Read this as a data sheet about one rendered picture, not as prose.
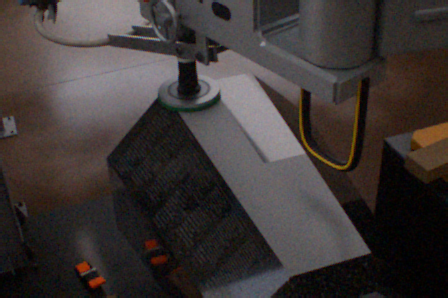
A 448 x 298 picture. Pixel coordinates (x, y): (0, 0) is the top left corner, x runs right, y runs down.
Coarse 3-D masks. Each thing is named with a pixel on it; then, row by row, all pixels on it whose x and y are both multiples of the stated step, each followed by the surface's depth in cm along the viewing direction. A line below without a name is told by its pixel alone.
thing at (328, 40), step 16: (304, 0) 160; (320, 0) 155; (336, 0) 154; (352, 0) 153; (368, 0) 155; (304, 16) 162; (320, 16) 157; (336, 16) 156; (352, 16) 156; (368, 16) 158; (304, 32) 164; (320, 32) 160; (336, 32) 158; (352, 32) 158; (368, 32) 161; (304, 48) 166; (320, 48) 162; (336, 48) 161; (352, 48) 161; (368, 48) 164; (320, 64) 165; (336, 64) 163; (352, 64) 163
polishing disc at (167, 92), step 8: (168, 80) 243; (176, 80) 242; (200, 80) 242; (208, 80) 242; (160, 88) 238; (168, 88) 238; (176, 88) 238; (208, 88) 237; (216, 88) 237; (160, 96) 234; (168, 96) 233; (176, 96) 233; (184, 96) 233; (192, 96) 233; (200, 96) 233; (208, 96) 233; (216, 96) 233; (168, 104) 231; (176, 104) 229; (184, 104) 229; (192, 104) 229; (200, 104) 229
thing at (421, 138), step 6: (438, 126) 226; (444, 126) 226; (414, 132) 224; (420, 132) 223; (426, 132) 223; (432, 132) 223; (438, 132) 223; (444, 132) 223; (414, 138) 221; (420, 138) 220; (426, 138) 220; (432, 138) 220; (438, 138) 220; (414, 144) 220; (420, 144) 218; (426, 144) 218; (414, 150) 221
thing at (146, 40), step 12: (108, 36) 258; (120, 36) 250; (132, 36) 243; (144, 36) 258; (156, 36) 251; (168, 36) 244; (132, 48) 246; (144, 48) 238; (156, 48) 232; (168, 48) 225; (180, 48) 218; (192, 48) 213; (216, 48) 208; (216, 60) 206
